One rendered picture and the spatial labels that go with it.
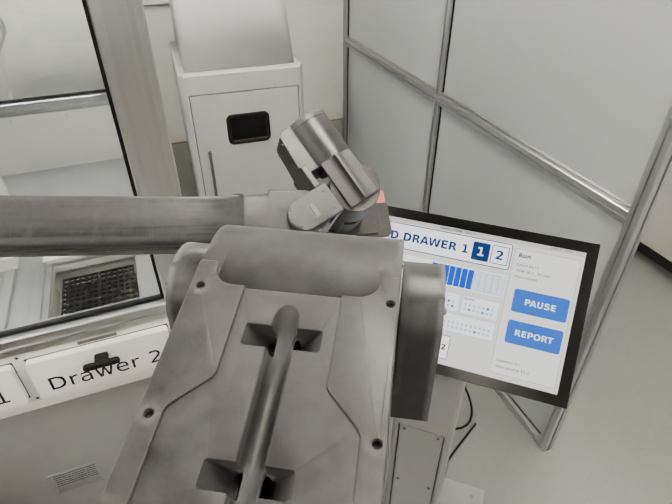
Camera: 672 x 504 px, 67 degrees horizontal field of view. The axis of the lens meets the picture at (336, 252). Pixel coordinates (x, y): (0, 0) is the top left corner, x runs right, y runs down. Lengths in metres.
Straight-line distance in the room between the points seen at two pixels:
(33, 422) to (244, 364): 1.28
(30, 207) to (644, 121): 1.34
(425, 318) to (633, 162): 1.36
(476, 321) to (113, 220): 0.71
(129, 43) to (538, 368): 0.91
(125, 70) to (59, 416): 0.84
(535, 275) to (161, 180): 0.73
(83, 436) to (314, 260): 1.33
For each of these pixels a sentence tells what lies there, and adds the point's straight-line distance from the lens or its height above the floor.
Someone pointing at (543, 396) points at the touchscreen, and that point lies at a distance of 1.05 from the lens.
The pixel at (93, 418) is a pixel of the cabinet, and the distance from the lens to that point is 1.44.
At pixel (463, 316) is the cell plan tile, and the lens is 1.03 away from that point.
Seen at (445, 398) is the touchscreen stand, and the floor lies 0.76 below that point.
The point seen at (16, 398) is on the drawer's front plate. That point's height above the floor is 0.84.
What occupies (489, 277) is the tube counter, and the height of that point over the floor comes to 1.12.
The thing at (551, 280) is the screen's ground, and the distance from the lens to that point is 1.04.
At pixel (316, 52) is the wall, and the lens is 4.50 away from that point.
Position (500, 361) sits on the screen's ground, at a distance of 1.04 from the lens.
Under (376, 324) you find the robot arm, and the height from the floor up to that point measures 1.62.
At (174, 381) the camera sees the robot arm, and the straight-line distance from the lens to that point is 0.17.
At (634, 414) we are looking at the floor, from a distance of 2.47.
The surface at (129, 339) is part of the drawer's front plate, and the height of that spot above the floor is 0.93.
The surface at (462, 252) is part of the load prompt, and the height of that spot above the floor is 1.15.
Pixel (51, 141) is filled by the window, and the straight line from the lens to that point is 1.01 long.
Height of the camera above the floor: 1.74
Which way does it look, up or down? 36 degrees down
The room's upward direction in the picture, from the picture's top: straight up
